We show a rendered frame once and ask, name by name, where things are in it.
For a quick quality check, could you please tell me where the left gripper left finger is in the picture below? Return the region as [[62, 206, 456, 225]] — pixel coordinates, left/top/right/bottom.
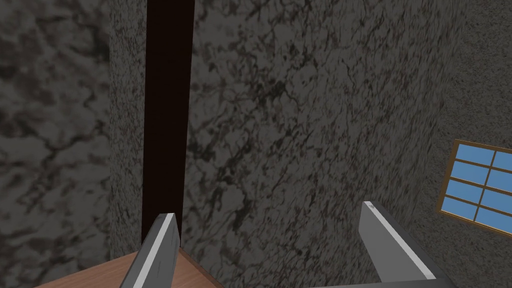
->
[[119, 212, 181, 288]]

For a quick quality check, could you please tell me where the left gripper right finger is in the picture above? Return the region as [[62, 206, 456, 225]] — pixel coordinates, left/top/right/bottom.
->
[[358, 200, 448, 283]]

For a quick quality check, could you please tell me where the blue window with brown frame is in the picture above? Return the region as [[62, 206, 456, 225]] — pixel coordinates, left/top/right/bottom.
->
[[437, 139, 512, 237]]

